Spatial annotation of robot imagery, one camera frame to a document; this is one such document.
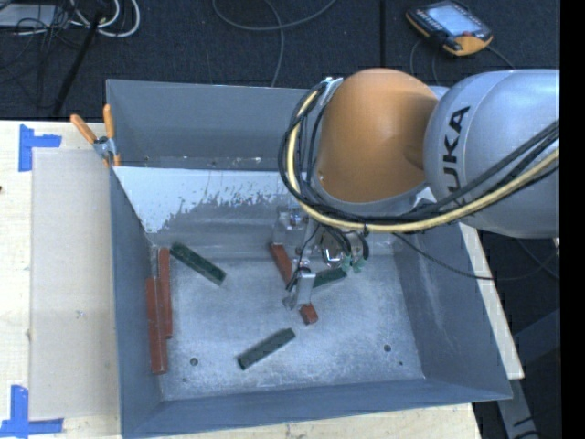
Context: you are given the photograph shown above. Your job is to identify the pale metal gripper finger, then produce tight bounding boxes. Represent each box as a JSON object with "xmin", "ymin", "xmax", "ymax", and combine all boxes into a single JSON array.
[
  {"xmin": 297, "ymin": 273, "xmax": 317, "ymax": 305},
  {"xmin": 282, "ymin": 284, "xmax": 302, "ymax": 311}
]

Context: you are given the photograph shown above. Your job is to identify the dark green flat block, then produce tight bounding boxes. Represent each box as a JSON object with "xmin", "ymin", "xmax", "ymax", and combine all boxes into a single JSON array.
[
  {"xmin": 236, "ymin": 327, "xmax": 297, "ymax": 371},
  {"xmin": 169, "ymin": 241, "xmax": 228, "ymax": 287},
  {"xmin": 312, "ymin": 266, "xmax": 349, "ymax": 289}
]

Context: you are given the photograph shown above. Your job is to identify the red-brown flat block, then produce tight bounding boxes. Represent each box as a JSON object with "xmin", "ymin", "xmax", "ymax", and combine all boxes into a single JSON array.
[
  {"xmin": 145, "ymin": 276, "xmax": 169, "ymax": 376},
  {"xmin": 268, "ymin": 241, "xmax": 320, "ymax": 327},
  {"xmin": 156, "ymin": 246, "xmax": 175, "ymax": 340}
]

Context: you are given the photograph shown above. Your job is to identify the grey metal bin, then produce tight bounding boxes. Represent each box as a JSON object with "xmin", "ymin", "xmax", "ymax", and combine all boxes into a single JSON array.
[{"xmin": 104, "ymin": 79, "xmax": 514, "ymax": 439}]

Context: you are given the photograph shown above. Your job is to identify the pale flat board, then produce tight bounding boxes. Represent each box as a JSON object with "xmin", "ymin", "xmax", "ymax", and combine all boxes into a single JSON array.
[{"xmin": 27, "ymin": 147, "xmax": 122, "ymax": 421}]

